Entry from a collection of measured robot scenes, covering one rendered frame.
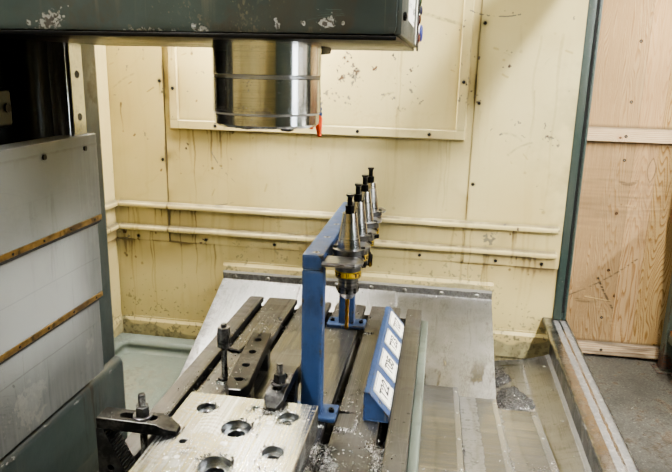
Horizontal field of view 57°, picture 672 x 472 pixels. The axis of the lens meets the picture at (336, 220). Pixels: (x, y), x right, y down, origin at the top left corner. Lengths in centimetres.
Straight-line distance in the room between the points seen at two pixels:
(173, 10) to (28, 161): 43
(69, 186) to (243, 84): 51
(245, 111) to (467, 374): 117
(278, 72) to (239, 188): 122
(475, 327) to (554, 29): 90
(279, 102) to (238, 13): 13
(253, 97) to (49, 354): 67
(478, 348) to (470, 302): 19
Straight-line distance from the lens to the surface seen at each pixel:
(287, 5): 82
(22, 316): 121
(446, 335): 193
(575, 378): 174
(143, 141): 217
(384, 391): 128
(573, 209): 200
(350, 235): 115
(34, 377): 128
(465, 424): 160
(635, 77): 360
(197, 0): 86
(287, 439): 103
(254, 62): 88
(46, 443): 139
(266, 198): 205
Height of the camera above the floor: 155
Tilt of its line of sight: 14 degrees down
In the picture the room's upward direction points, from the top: 1 degrees clockwise
